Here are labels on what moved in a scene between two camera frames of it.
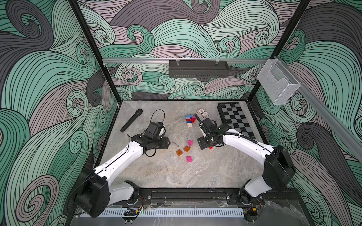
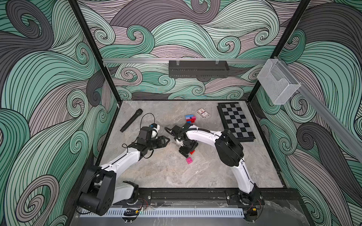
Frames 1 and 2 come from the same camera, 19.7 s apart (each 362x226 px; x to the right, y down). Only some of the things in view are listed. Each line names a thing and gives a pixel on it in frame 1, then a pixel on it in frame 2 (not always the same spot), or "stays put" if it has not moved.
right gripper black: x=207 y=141 → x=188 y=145
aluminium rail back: x=159 y=60 stays put
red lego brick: x=192 y=120 stays put
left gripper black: x=165 y=144 stays put
